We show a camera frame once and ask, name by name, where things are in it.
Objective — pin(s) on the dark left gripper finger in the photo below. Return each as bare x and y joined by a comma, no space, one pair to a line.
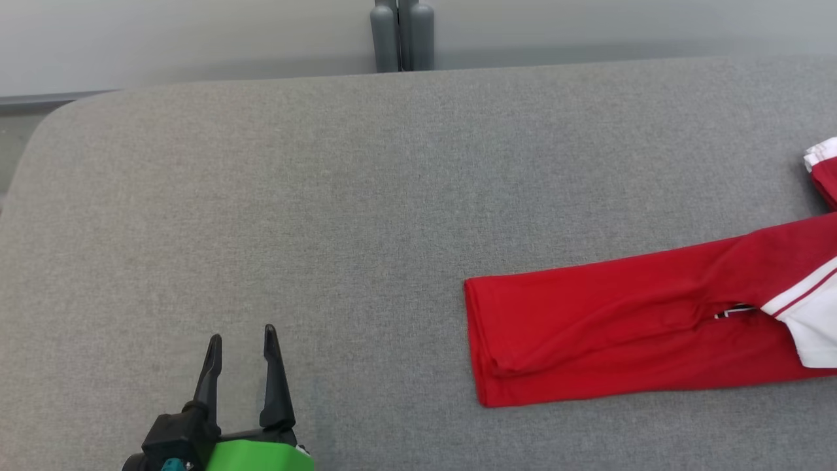
276,392
209,379

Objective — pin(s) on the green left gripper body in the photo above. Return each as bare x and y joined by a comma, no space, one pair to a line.
261,458

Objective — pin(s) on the red Bulls jersey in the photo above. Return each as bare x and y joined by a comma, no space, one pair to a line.
588,327

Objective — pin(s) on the red shorts white band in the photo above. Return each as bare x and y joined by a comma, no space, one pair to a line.
827,176

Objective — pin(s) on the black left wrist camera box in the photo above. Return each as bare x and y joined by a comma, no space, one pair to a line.
176,438

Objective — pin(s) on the grey partition post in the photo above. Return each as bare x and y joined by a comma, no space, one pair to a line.
384,39
418,36

